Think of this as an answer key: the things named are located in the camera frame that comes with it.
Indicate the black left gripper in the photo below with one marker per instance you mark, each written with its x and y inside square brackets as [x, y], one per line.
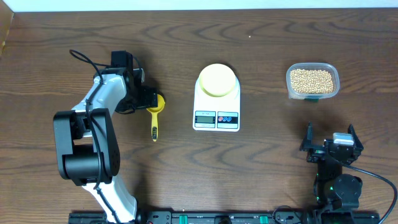
[148, 100]

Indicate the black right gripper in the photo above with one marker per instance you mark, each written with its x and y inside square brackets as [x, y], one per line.
[316, 154]

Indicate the yellow plastic measuring scoop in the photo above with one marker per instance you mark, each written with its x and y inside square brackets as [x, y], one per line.
[154, 116]

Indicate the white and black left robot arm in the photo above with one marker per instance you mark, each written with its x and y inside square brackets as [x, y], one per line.
[86, 145]

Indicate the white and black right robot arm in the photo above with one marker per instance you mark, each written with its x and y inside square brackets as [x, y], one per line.
[337, 193]

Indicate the white digital kitchen scale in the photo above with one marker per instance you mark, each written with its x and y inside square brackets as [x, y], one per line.
[212, 113]

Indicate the soybeans in container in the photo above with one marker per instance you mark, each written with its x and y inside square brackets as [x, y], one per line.
[311, 81]

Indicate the clear plastic container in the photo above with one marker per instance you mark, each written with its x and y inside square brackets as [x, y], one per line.
[313, 66]

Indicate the pale yellow bowl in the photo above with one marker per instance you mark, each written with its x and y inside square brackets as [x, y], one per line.
[217, 80]

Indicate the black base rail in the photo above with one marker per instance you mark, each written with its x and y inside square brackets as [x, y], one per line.
[281, 216]

